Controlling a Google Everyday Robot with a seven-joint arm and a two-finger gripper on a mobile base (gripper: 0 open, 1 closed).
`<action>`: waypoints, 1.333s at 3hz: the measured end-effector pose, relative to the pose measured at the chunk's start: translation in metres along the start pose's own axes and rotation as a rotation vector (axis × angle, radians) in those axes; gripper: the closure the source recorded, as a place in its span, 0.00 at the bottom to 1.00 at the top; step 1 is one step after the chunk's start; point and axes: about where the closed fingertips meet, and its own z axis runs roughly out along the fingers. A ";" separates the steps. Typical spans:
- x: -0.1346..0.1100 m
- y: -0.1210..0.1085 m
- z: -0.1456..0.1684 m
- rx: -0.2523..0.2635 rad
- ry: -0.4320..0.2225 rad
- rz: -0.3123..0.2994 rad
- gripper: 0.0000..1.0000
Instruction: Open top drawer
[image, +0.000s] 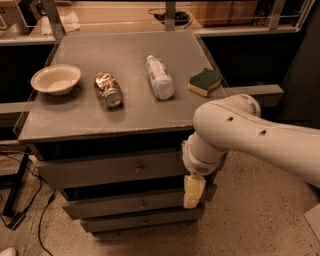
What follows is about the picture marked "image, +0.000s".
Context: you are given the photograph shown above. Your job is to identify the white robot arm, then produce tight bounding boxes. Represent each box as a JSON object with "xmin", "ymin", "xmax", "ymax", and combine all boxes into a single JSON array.
[{"xmin": 182, "ymin": 94, "xmax": 320, "ymax": 209}]

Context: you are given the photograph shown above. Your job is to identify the grey metal rail right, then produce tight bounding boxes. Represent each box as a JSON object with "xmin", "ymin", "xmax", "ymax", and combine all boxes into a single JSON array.
[{"xmin": 226, "ymin": 84, "xmax": 284, "ymax": 107}]

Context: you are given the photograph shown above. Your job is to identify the white crumpled cloth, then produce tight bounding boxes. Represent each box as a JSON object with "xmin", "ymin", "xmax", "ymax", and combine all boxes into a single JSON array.
[{"xmin": 41, "ymin": 11, "xmax": 80, "ymax": 35}]

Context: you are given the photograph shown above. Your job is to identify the black metal stand leg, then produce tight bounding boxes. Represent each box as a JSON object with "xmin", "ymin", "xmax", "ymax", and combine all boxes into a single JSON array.
[{"xmin": 0, "ymin": 154, "xmax": 28, "ymax": 230}]

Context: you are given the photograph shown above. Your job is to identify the clear plastic bottle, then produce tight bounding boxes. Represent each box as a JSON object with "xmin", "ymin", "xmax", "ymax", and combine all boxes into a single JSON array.
[{"xmin": 146, "ymin": 55, "xmax": 175, "ymax": 100}]

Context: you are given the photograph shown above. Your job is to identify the black cable coil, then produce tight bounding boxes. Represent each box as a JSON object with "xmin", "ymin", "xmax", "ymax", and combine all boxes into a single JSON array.
[{"xmin": 147, "ymin": 7, "xmax": 194, "ymax": 28}]

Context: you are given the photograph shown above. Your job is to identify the grey middle drawer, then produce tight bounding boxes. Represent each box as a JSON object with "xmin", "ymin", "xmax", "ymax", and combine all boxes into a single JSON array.
[{"xmin": 61, "ymin": 183, "xmax": 218, "ymax": 220}]

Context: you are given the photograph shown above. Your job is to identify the gold metallic can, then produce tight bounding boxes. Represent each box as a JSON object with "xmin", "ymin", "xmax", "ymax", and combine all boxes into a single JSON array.
[{"xmin": 94, "ymin": 72, "xmax": 124, "ymax": 108}]

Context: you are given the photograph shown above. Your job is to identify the black floor cable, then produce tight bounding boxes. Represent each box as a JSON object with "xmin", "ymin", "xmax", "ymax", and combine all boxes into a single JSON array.
[{"xmin": 0, "ymin": 151, "xmax": 57, "ymax": 256}]

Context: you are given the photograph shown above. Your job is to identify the white object floor corner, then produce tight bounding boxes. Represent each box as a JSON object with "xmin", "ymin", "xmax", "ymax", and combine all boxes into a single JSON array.
[{"xmin": 0, "ymin": 247, "xmax": 17, "ymax": 256}]

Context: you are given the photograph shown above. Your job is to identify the brown cardboard box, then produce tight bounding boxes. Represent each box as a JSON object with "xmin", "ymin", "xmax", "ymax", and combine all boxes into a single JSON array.
[{"xmin": 190, "ymin": 0, "xmax": 258, "ymax": 27}]

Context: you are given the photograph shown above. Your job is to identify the white paper bowl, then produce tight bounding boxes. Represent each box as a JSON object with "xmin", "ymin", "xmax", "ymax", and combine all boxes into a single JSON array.
[{"xmin": 31, "ymin": 64, "xmax": 81, "ymax": 96}]

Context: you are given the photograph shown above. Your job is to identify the grey drawer cabinet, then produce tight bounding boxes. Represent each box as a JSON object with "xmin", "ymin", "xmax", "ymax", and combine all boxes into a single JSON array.
[{"xmin": 18, "ymin": 32, "xmax": 216, "ymax": 233}]

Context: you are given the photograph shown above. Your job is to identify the white board floor right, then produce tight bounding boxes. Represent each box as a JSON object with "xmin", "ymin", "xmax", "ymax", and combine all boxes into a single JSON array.
[{"xmin": 304, "ymin": 203, "xmax": 320, "ymax": 241}]

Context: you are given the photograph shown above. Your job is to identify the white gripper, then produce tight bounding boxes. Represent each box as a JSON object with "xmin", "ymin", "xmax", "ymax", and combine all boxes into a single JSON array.
[{"xmin": 182, "ymin": 132, "xmax": 228, "ymax": 209}]

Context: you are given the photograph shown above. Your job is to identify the green yellow sponge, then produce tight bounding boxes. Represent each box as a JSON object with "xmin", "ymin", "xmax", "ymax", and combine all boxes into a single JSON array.
[{"xmin": 188, "ymin": 68, "xmax": 222, "ymax": 97}]

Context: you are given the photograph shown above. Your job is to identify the grey drawer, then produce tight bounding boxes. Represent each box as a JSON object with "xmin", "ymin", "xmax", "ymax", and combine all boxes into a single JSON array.
[
  {"xmin": 61, "ymin": 183, "xmax": 218, "ymax": 220},
  {"xmin": 80, "ymin": 204, "xmax": 205, "ymax": 233},
  {"xmin": 38, "ymin": 148, "xmax": 188, "ymax": 189}
]

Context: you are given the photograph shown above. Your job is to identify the grey bottom drawer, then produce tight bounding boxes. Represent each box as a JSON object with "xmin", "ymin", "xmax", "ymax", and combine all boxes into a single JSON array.
[{"xmin": 80, "ymin": 204, "xmax": 205, "ymax": 233}]

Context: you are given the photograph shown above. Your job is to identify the grey top drawer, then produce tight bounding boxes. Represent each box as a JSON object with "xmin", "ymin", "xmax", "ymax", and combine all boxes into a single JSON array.
[{"xmin": 38, "ymin": 148, "xmax": 188, "ymax": 189}]

